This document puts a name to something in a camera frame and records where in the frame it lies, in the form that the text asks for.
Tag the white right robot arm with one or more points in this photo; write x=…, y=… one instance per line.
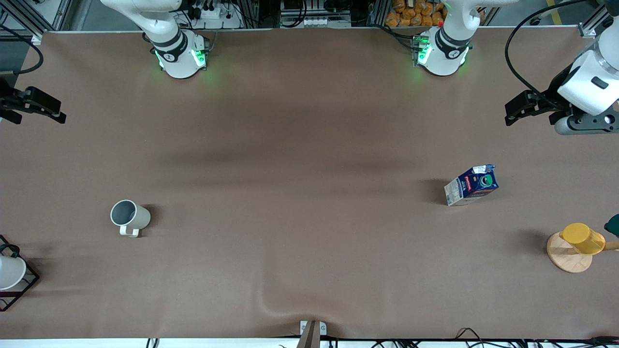
x=174, y=46

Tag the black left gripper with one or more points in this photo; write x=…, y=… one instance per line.
x=554, y=97

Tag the white power strip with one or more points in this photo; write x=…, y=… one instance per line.
x=217, y=14

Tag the blue Pascal milk carton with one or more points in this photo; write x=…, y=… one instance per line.
x=471, y=186

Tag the yellow cup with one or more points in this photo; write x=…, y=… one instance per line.
x=582, y=238

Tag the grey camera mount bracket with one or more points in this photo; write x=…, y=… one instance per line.
x=312, y=333

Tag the white cup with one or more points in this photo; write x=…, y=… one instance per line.
x=9, y=272

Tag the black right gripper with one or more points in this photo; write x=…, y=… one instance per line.
x=6, y=100

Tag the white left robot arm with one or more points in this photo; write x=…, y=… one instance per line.
x=592, y=77

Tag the white socket strip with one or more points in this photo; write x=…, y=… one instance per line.
x=324, y=21

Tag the dark green cup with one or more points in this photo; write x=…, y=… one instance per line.
x=613, y=225

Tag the grey mug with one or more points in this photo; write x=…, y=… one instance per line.
x=131, y=217

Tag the round wooden mug stand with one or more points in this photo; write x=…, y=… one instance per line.
x=568, y=258

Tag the bag of orange snacks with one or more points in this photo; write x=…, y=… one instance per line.
x=416, y=13

